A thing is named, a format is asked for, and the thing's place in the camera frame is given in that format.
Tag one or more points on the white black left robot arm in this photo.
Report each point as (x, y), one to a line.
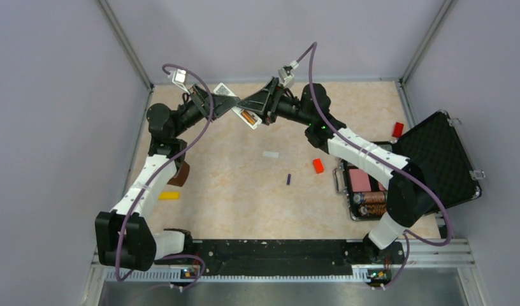
(123, 236)

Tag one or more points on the red toy brick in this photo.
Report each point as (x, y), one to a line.
(398, 130)

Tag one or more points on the orange rectangular block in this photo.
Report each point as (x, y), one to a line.
(318, 166)

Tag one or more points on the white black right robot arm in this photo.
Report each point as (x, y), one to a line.
(409, 182)

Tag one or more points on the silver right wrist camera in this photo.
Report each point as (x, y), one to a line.
(286, 76)

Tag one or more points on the white battery cover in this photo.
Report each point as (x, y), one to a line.
(270, 154)

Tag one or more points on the orange battery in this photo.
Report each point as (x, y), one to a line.
(248, 117)

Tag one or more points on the brown round object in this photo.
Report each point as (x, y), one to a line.
(181, 176)

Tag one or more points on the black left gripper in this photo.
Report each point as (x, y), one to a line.
(199, 97)

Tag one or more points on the white remote control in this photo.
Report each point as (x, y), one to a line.
(239, 107)

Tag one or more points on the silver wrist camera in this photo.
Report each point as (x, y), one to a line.
(286, 76)
(179, 78)

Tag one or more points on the pink card box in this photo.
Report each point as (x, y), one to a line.
(359, 181)

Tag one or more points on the yellow block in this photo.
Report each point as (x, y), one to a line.
(169, 196)

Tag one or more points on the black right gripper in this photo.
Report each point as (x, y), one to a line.
(266, 102)

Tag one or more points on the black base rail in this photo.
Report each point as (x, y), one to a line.
(281, 258)

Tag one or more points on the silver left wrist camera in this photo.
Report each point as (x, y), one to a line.
(179, 78)

